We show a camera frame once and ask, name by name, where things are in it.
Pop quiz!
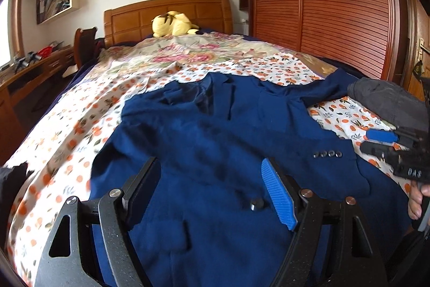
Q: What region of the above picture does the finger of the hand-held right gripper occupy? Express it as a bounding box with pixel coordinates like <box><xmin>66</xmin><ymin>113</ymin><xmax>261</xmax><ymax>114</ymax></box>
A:
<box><xmin>365</xmin><ymin>128</ymin><xmax>400</xmax><ymax>144</ymax></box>
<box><xmin>360</xmin><ymin>142</ymin><xmax>401</xmax><ymax>158</ymax></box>

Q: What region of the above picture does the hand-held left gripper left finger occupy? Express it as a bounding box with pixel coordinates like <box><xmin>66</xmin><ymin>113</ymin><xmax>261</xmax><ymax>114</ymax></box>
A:
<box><xmin>34</xmin><ymin>157</ymin><xmax>162</xmax><ymax>287</ymax></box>

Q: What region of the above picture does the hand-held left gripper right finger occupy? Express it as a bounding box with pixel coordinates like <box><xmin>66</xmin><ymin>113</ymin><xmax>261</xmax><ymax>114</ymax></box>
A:
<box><xmin>260</xmin><ymin>157</ymin><xmax>390</xmax><ymax>287</ymax></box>

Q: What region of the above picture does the navy blue suit jacket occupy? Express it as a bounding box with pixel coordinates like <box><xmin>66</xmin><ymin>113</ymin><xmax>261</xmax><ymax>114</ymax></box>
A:
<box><xmin>89</xmin><ymin>68</ymin><xmax>412</xmax><ymax>287</ymax></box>

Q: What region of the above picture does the person's right hand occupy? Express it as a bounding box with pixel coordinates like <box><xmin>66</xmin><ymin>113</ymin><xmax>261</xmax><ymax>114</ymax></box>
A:
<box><xmin>407</xmin><ymin>182</ymin><xmax>430</xmax><ymax>221</ymax></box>

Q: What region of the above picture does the dark grey garment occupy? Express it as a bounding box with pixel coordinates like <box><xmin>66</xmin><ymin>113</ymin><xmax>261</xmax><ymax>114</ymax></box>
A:
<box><xmin>347</xmin><ymin>78</ymin><xmax>428</xmax><ymax>131</ymax></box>

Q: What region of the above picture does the orange fruit print bed sheet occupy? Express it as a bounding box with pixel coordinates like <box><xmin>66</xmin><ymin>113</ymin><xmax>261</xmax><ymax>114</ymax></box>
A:
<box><xmin>6</xmin><ymin>52</ymin><xmax>400</xmax><ymax>287</ymax></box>

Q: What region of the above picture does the yellow woven bed mat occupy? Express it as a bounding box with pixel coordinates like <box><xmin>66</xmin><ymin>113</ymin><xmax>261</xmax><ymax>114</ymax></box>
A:
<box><xmin>300</xmin><ymin>53</ymin><xmax>340</xmax><ymax>76</ymax></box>

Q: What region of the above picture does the wooden door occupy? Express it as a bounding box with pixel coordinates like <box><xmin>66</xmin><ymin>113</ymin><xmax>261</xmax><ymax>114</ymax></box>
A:
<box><xmin>401</xmin><ymin>0</ymin><xmax>430</xmax><ymax>96</ymax></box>

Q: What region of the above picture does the dark cloth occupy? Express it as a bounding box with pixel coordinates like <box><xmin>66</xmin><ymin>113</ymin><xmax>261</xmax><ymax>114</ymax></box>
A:
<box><xmin>0</xmin><ymin>162</ymin><xmax>30</xmax><ymax>210</ymax></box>

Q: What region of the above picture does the wooden louvered wardrobe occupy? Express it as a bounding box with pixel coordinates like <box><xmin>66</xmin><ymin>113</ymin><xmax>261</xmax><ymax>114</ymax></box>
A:
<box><xmin>247</xmin><ymin>0</ymin><xmax>409</xmax><ymax>84</ymax></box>

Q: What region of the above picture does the pink floral quilt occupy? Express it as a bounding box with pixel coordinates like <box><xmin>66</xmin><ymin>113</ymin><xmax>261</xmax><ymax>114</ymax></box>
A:
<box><xmin>97</xmin><ymin>31</ymin><xmax>289</xmax><ymax>79</ymax></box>

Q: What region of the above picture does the wooden chair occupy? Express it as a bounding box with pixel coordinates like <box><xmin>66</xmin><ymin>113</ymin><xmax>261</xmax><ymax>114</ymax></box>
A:
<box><xmin>62</xmin><ymin>26</ymin><xmax>105</xmax><ymax>77</ymax></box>

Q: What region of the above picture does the wooden desk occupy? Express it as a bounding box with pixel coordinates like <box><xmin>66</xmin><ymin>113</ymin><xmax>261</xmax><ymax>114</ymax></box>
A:
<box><xmin>0</xmin><ymin>45</ymin><xmax>76</xmax><ymax>166</ymax></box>

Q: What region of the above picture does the yellow plush toy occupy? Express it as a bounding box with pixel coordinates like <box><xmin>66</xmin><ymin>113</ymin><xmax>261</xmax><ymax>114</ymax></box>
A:
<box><xmin>152</xmin><ymin>10</ymin><xmax>200</xmax><ymax>38</ymax></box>

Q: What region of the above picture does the wooden bed headboard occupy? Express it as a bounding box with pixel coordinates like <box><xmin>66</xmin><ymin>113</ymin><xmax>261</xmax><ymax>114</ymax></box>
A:
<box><xmin>103</xmin><ymin>0</ymin><xmax>234</xmax><ymax>49</ymax></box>

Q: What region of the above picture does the small grey toy robot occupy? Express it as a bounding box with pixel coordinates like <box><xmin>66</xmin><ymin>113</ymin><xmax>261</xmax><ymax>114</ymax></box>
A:
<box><xmin>13</xmin><ymin>51</ymin><xmax>42</xmax><ymax>73</ymax></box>

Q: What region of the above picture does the brass door handle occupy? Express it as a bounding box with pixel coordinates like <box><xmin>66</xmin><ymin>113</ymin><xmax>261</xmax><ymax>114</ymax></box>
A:
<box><xmin>417</xmin><ymin>37</ymin><xmax>430</xmax><ymax>66</ymax></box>

